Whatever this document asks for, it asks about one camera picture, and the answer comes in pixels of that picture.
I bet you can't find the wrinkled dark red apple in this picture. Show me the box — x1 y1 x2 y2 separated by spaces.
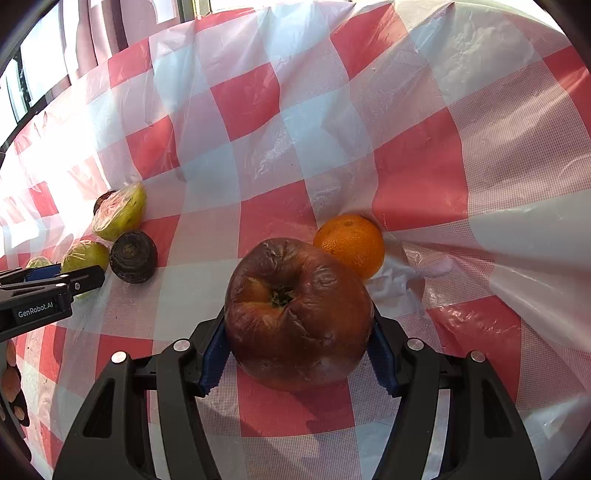
224 238 374 392

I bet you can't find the halved pear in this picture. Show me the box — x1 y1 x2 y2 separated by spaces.
92 182 147 242

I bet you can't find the green fruit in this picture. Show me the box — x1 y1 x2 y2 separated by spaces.
61 240 109 273
26 256 52 268

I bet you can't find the orange near apple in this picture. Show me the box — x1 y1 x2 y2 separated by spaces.
312 214 386 280

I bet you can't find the dark passion fruit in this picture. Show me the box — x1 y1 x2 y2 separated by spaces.
93 190 115 215
109 231 157 284

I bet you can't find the left hand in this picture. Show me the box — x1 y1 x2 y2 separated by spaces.
1 340 31 466

